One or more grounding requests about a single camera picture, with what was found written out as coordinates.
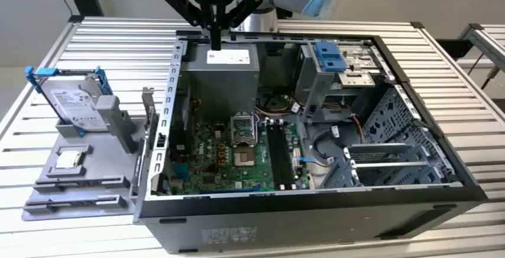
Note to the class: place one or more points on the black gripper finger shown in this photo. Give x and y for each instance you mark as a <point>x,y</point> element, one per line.
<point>185,6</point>
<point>242,11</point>

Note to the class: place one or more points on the RAM stick with black chips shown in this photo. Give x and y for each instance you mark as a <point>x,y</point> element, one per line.
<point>72,202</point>
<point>78,180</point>

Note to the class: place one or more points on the black RAM slot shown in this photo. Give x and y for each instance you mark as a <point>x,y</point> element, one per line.
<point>273,151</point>
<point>290,151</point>
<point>284,151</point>
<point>278,151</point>

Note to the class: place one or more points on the blue empty disk carrier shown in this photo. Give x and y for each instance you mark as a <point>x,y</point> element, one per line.
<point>326,49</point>
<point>333,65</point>

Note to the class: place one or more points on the grey power supply white label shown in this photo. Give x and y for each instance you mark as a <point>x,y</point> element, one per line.
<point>220,86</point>

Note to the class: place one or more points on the silver metal drive cage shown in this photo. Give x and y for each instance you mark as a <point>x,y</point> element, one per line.
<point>354,80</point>

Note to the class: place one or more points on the black case fan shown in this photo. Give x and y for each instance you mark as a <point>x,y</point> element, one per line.
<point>181,116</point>

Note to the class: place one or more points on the hard disk in blue carrier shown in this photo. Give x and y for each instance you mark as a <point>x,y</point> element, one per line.
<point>72,104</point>

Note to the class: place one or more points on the green motherboard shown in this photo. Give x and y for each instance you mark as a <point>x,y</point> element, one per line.
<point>205,151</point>

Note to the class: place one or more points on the CPU socket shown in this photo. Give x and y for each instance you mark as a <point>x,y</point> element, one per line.
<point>245,157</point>

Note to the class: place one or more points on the teal square board connector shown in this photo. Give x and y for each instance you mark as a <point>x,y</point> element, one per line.
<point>181,170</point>

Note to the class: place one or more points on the grey plastic parts rack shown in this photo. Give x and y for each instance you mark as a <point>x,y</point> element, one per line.
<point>106,163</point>

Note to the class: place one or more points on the silver CPU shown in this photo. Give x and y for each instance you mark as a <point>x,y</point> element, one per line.
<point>69,159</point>

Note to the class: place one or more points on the blue expansion slot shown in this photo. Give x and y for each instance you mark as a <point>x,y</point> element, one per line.
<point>236,190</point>

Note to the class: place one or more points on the metal slat side table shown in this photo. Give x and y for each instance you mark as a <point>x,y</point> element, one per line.
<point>489,42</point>

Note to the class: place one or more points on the perforated metal disk bay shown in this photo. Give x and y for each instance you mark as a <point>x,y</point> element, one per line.
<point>394,169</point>

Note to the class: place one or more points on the black open PC case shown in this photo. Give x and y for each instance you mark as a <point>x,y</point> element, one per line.
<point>316,219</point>

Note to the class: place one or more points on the graphics card with metal bracket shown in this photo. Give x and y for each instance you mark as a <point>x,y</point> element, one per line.
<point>149,101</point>

